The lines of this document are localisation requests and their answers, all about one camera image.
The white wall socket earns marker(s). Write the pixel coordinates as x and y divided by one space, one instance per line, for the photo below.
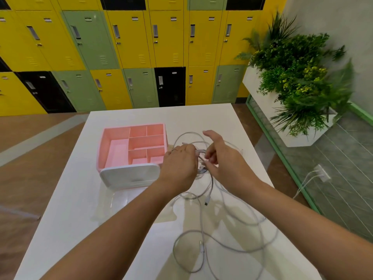
323 172

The person's left hand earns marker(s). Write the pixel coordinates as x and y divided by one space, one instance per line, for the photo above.
179 169

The pink desk organizer box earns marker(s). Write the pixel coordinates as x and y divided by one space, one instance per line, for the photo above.
116 151

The green skirting trim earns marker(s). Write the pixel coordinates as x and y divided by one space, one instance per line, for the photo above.
279 154

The white planter box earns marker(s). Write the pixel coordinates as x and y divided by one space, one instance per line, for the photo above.
262 93

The person's right forearm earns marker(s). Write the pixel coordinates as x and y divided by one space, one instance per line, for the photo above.
303 224

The person's right hand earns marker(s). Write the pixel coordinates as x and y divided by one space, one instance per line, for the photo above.
230 166

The green artificial plants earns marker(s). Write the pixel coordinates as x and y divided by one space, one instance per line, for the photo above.
294 72

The person's left forearm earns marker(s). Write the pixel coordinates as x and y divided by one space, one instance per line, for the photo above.
116 233

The person's right thumb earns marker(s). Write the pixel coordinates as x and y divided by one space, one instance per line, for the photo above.
210 151

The person's left fingers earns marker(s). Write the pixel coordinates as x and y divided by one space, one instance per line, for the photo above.
183 150

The wall of coloured metal lockers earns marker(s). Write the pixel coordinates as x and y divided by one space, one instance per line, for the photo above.
131 49

